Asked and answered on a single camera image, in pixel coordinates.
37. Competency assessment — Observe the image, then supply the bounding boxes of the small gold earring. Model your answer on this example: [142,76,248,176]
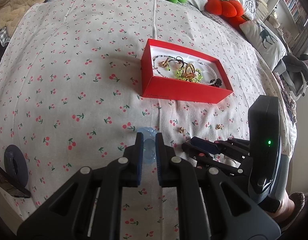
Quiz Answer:
[179,127,186,134]
[216,124,224,130]

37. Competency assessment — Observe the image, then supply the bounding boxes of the blue bead bracelet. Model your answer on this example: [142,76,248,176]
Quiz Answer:
[137,126,158,165]

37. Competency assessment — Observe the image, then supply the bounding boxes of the gold interlocked rings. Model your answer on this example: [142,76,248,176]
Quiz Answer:
[182,63,197,79]

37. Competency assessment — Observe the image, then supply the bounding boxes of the green bead bracelet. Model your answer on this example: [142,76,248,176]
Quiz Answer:
[174,67,203,83]

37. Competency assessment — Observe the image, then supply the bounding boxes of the black bead jewelry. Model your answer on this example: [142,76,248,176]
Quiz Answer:
[210,78,222,88]

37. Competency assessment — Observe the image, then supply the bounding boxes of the red jewelry box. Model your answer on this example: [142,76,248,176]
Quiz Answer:
[141,38,234,103]

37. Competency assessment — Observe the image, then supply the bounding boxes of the dark round object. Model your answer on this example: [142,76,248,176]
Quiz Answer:
[4,145,28,187]

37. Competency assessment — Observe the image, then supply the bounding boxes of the deer print pillow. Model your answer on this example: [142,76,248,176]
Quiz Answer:
[239,18,287,71]

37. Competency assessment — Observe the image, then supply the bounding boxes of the cherry print bed sheet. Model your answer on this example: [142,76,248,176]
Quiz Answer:
[0,0,298,240]

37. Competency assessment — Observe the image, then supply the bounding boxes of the orange pumpkin plush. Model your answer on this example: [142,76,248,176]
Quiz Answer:
[204,0,247,30]

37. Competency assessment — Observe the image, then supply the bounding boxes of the white bookshelf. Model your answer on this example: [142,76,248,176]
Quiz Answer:
[267,0,308,56]

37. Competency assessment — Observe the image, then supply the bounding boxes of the clear bead bracelet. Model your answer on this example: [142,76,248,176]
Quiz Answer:
[193,61,221,86]

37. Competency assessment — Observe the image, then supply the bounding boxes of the multicolour thin bead bracelet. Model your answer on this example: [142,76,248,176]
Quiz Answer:
[152,54,179,78]

